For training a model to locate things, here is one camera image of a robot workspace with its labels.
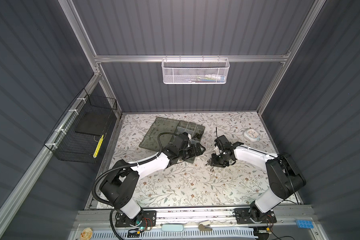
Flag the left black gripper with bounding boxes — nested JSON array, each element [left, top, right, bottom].
[[177, 142, 206, 160]]

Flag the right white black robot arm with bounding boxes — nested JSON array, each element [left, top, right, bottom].
[[211, 135, 307, 218]]

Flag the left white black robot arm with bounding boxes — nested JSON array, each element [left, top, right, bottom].
[[92, 132, 206, 226]]

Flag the pile of screws and nuts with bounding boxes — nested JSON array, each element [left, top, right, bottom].
[[205, 159, 214, 173]]

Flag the floral table mat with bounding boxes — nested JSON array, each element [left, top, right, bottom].
[[96, 111, 301, 210]]

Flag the white tape roll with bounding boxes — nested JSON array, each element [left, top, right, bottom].
[[244, 129, 261, 143]]

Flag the clear divided organizer box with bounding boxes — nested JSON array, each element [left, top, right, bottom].
[[139, 117, 205, 165]]

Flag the pens in white basket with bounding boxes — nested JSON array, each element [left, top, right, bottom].
[[188, 75, 227, 84]]

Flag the light teal flat box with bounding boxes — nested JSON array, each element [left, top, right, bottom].
[[161, 224, 184, 233]]

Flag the round wooden disc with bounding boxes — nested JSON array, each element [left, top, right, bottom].
[[80, 228, 94, 240]]

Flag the black corrugated cable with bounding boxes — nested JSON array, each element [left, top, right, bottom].
[[91, 131, 184, 240]]

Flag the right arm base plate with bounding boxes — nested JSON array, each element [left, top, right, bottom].
[[233, 208, 277, 224]]

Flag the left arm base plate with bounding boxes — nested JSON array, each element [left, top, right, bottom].
[[115, 210, 157, 228]]

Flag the white wire mesh basket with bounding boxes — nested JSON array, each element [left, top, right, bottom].
[[161, 58, 230, 85]]

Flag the black wire wall basket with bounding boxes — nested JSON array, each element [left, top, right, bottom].
[[45, 91, 118, 164]]

